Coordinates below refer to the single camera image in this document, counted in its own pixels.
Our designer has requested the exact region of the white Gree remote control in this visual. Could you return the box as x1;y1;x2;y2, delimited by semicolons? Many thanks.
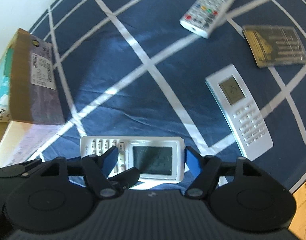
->
80;135;185;184

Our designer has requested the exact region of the white slim screen remote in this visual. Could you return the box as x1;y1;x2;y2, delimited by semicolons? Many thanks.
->
205;64;273;161

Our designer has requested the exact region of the teal white mask box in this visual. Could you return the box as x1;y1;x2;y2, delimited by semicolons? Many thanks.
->
0;48;14;122

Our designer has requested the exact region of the white multicolour button remote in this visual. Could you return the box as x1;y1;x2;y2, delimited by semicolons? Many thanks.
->
180;0;235;38

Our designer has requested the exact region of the brown cardboard box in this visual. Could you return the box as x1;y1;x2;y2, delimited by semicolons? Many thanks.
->
0;28;65;167

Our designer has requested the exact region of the blue checkered bed sheet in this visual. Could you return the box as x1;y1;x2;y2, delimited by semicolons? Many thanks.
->
30;0;306;191

